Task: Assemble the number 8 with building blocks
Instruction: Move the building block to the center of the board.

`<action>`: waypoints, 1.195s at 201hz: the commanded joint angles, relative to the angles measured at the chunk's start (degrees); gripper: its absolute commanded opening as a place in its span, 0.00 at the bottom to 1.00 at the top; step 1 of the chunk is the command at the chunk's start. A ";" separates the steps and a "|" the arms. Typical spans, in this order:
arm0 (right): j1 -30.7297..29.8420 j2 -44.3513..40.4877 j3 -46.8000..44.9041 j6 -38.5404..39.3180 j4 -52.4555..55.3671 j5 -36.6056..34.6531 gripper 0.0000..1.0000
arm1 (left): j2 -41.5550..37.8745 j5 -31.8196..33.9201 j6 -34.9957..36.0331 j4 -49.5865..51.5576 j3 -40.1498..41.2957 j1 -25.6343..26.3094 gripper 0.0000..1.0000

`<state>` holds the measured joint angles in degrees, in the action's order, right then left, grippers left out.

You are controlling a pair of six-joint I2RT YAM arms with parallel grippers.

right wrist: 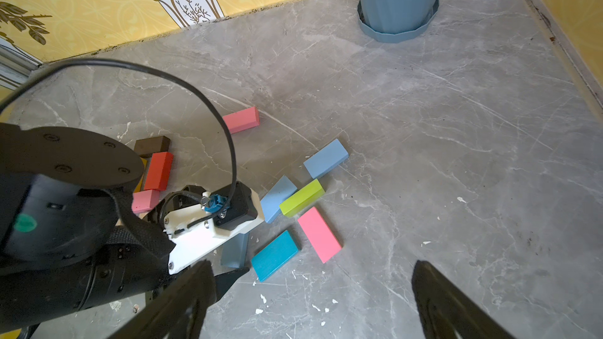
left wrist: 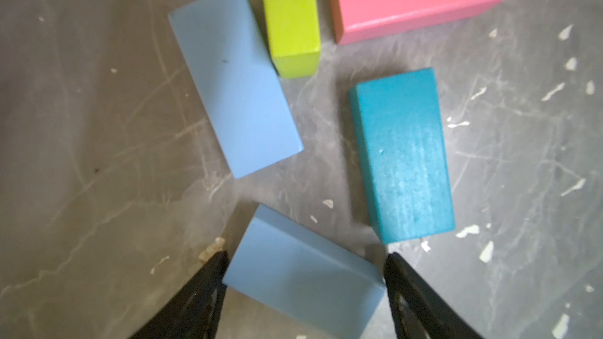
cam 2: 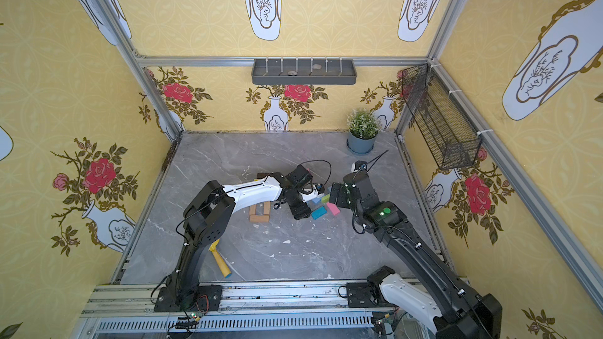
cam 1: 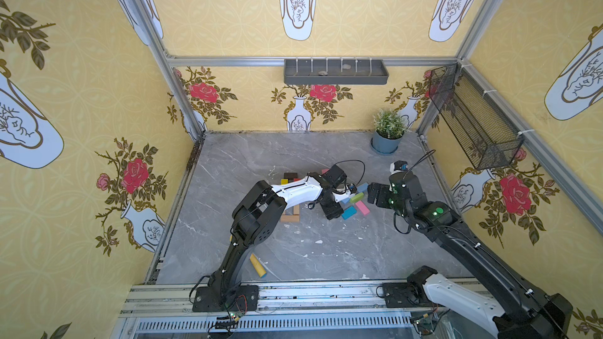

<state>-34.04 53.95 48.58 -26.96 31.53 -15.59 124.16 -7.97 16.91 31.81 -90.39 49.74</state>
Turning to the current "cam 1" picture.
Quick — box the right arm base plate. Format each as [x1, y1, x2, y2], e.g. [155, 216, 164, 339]
[379, 282, 433, 309]

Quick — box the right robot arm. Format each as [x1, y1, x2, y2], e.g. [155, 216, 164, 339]
[367, 170, 573, 338]

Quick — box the teal block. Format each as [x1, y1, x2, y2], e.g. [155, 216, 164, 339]
[342, 206, 357, 220]

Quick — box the aluminium rail frame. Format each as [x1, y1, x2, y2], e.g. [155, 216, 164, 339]
[111, 278, 491, 338]

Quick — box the green artificial plant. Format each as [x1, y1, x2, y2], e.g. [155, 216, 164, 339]
[374, 110, 408, 140]

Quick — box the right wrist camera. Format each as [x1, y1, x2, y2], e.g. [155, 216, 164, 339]
[389, 160, 408, 174]

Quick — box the green block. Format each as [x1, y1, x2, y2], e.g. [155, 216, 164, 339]
[350, 192, 364, 204]

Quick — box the blue plant pot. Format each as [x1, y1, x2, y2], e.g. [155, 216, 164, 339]
[371, 131, 402, 155]

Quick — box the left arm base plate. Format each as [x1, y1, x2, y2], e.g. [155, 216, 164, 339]
[193, 285, 259, 313]

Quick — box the light blue block far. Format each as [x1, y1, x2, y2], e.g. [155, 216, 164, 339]
[356, 183, 368, 192]

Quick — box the grey wall shelf tray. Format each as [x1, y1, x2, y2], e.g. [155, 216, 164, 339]
[284, 57, 389, 86]

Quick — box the yellow toy shovel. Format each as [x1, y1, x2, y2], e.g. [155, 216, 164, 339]
[250, 254, 267, 278]

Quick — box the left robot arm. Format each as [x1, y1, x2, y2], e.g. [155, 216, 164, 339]
[207, 166, 355, 307]

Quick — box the black wire mesh basket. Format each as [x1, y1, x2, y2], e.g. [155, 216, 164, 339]
[426, 64, 524, 170]

